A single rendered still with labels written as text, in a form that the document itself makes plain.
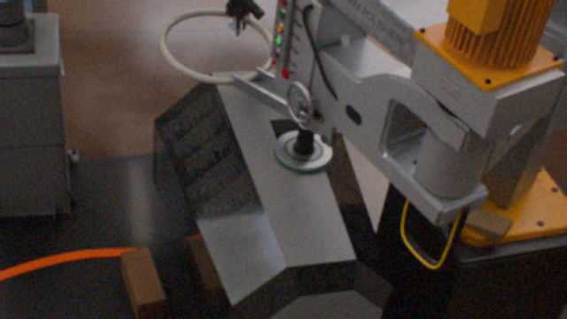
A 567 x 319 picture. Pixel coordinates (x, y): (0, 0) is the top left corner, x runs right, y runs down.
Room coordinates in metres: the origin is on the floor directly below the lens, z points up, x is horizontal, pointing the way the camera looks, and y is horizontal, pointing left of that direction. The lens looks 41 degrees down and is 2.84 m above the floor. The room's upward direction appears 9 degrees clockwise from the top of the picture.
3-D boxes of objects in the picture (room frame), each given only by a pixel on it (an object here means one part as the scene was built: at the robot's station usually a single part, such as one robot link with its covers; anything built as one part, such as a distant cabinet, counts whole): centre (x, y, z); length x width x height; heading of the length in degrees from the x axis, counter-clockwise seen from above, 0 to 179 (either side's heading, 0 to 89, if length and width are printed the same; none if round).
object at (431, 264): (1.89, -0.48, 1.05); 0.23 x 0.03 x 0.32; 39
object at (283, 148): (2.40, -0.06, 0.84); 0.21 x 0.21 x 0.01
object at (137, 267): (2.29, 0.52, 0.07); 0.30 x 0.12 x 0.12; 27
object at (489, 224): (2.22, -0.73, 0.80); 0.20 x 0.10 x 0.05; 60
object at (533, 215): (2.44, -0.82, 0.76); 0.49 x 0.49 x 0.05; 23
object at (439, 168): (1.89, -0.48, 1.34); 0.19 x 0.19 x 0.20
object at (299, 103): (2.23, -0.04, 1.20); 0.15 x 0.10 x 0.15; 39
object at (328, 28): (2.34, -0.11, 1.32); 0.36 x 0.22 x 0.45; 39
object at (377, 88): (2.09, -0.30, 1.30); 0.74 x 0.23 x 0.49; 39
